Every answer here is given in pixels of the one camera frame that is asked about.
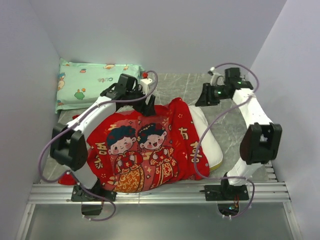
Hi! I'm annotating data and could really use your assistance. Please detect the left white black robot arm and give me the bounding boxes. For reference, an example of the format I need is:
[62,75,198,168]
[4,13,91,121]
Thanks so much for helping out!
[49,72,158,201]

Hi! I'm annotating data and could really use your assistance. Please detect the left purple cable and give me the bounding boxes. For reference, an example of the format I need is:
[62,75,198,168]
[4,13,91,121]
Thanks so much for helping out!
[37,69,159,222]

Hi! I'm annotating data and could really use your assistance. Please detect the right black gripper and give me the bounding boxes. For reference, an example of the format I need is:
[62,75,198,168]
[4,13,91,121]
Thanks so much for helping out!
[195,83,231,107]

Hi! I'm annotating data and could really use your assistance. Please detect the cream yellow foam pillow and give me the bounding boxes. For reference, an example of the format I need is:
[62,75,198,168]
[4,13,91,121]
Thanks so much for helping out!
[188,105,223,172]

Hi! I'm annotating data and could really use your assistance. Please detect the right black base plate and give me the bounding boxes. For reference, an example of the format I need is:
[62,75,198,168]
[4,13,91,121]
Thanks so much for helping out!
[199,183,250,217]

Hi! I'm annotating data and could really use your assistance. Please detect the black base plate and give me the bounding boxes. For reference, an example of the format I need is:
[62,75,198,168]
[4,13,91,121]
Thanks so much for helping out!
[199,183,250,217]
[70,185,117,222]

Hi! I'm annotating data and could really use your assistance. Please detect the aluminium front rail frame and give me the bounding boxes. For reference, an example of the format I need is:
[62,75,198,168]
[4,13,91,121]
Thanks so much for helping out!
[16,179,303,240]

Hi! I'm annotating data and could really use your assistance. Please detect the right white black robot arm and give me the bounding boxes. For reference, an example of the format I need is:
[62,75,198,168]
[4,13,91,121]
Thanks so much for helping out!
[195,62,283,200]

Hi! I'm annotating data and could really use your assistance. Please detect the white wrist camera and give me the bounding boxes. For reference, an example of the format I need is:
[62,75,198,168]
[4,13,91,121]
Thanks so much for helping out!
[207,66,223,86]
[139,72,156,95]

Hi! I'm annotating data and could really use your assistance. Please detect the purple cable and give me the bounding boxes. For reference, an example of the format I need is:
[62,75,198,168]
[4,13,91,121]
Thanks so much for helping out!
[37,69,159,222]
[193,62,259,220]

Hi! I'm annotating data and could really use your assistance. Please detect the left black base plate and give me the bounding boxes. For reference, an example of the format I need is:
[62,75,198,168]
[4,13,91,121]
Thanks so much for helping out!
[70,185,117,222]

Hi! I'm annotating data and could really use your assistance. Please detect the mint green cartoon pillow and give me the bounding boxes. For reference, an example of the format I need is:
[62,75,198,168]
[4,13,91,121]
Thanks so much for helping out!
[55,58,144,113]

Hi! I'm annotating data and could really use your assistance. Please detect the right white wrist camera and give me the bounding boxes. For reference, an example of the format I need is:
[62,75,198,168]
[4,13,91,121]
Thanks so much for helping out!
[207,66,223,86]

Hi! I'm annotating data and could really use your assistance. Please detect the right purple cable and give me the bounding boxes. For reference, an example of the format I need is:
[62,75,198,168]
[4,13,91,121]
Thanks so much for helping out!
[193,62,259,220]

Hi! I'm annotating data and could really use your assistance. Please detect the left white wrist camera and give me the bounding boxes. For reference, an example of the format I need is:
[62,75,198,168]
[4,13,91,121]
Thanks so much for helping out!
[139,72,156,95]

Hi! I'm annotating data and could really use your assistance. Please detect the red patterned pillowcase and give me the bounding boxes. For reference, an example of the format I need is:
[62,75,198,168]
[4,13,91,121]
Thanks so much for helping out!
[57,97,211,194]

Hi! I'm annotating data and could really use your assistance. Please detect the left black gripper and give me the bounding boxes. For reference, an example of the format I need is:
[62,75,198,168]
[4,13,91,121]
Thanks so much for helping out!
[126,85,157,117]

